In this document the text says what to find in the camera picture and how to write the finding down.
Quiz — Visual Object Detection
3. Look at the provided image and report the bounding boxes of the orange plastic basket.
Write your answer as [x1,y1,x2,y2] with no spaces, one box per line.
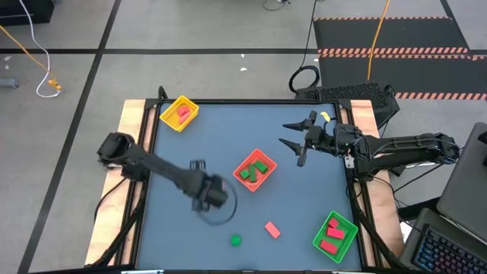
[232,148,278,193]

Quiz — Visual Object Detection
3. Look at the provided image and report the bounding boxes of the green plastic basket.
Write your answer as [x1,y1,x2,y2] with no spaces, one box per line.
[312,210,360,264]

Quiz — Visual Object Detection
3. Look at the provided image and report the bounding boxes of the orange long rectangular block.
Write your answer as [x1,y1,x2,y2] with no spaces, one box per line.
[264,221,282,240]

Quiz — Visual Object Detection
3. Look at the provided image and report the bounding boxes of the black frame strut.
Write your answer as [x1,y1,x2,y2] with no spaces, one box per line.
[348,174,408,273]
[91,178,148,267]

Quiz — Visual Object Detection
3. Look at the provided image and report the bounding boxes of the orange cable with yellow plug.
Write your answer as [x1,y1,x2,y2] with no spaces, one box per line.
[0,24,62,91]

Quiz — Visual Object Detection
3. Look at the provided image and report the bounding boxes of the yellow plastic basket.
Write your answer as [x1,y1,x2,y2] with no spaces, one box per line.
[158,94,201,133]

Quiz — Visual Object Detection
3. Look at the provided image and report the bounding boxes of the black mat with orange stripes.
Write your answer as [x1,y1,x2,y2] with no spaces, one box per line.
[318,53,487,102]
[312,15,471,55]

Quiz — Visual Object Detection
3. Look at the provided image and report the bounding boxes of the white floor cable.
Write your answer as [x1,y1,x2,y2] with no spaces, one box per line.
[18,0,62,99]

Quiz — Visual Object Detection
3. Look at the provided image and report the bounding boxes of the black backlit keyboard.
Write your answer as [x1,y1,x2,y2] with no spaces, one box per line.
[412,224,487,274]

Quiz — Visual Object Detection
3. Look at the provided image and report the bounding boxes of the laptop computer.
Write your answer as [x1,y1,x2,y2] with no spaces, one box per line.
[399,207,487,274]

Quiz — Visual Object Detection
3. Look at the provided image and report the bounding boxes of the black hanging cable with coil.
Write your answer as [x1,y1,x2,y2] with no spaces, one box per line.
[288,0,321,95]

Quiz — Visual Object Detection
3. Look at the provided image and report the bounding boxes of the wooden side board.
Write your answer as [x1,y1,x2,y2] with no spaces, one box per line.
[84,99,157,266]
[349,99,405,267]

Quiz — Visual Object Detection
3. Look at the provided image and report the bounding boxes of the yellow hanging cable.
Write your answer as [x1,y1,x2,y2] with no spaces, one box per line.
[366,0,392,82]

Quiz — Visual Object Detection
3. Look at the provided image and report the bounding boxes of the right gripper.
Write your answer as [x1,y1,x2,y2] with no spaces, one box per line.
[279,110,340,168]

